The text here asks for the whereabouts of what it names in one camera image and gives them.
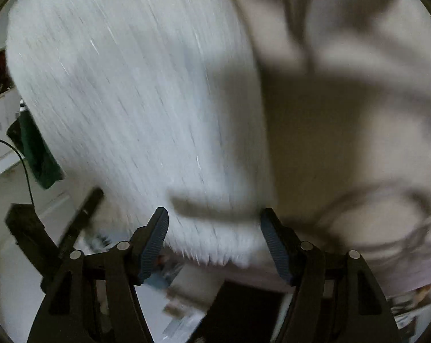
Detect white wardrobe drawers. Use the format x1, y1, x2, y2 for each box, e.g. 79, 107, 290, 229
0, 89, 23, 161

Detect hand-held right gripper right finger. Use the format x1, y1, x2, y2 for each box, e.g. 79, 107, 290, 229
260, 208, 402, 343

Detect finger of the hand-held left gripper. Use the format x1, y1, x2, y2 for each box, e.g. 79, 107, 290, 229
58, 187, 105, 258

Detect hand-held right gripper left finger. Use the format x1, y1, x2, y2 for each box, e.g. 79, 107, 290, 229
28, 207, 169, 343

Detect black cable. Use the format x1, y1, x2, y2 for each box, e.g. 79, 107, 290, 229
0, 137, 35, 315

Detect floral plush blanket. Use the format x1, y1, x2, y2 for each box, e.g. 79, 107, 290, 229
223, 0, 431, 294

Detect green garment with white stripes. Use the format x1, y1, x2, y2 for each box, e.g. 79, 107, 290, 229
6, 109, 64, 190

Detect white knit jacket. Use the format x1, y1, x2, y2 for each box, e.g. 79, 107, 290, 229
5, 0, 277, 268

